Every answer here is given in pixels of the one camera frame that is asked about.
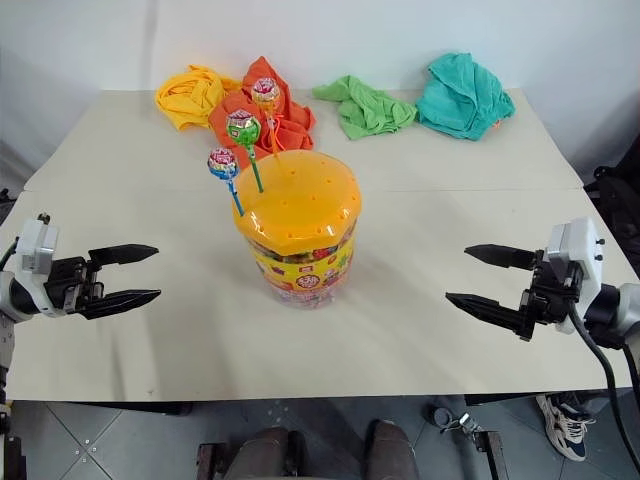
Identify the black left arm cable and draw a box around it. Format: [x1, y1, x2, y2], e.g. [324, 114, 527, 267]
[0, 238, 21, 272]

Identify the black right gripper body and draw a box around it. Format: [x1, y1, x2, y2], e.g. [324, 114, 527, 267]
[519, 249, 585, 325]

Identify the dark rounded shape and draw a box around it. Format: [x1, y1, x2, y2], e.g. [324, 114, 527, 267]
[236, 425, 292, 480]

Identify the orange crumpled cloth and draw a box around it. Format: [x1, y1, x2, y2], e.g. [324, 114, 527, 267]
[207, 55, 317, 169]

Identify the clear plastic jar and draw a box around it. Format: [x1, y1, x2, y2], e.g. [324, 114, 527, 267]
[244, 233, 357, 311]

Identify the white and beige sneaker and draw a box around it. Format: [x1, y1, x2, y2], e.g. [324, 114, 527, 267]
[535, 392, 599, 462]

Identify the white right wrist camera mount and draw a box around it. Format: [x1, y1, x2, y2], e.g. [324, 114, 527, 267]
[544, 215, 607, 336]

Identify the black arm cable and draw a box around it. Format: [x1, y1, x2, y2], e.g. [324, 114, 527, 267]
[0, 238, 21, 272]
[566, 298, 640, 476]

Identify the green stick lollipop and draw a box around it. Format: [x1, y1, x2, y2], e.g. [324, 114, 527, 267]
[225, 109, 265, 194]

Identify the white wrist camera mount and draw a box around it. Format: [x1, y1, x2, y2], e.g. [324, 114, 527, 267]
[14, 213, 62, 318]
[544, 215, 607, 336]

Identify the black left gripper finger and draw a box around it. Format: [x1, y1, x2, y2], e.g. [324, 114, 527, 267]
[79, 288, 163, 322]
[88, 243, 161, 267]

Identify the blue stick lollipop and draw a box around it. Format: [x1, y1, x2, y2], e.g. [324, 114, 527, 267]
[206, 146, 246, 218]

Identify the teal crumpled cloth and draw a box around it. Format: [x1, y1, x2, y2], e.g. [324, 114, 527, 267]
[415, 51, 517, 143]

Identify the light green crumpled cloth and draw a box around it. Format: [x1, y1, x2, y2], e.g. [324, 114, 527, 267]
[311, 74, 419, 142]

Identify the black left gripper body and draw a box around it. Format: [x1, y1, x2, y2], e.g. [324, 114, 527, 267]
[43, 255, 105, 316]

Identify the orange stick lollipop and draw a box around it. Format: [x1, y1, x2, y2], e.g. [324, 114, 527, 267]
[250, 77, 281, 160]

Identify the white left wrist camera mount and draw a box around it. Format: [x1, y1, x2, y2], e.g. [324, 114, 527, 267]
[14, 213, 62, 318]

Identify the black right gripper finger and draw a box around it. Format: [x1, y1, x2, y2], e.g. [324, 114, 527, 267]
[463, 243, 536, 272]
[444, 292, 536, 344]

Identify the yellow perforated jar lid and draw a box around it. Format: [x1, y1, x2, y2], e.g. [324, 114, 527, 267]
[231, 149, 363, 255]

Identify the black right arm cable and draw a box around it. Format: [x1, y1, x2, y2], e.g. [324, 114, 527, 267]
[566, 298, 640, 476]

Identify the yellow crumpled cloth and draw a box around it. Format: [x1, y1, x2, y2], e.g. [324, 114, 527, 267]
[154, 63, 242, 133]

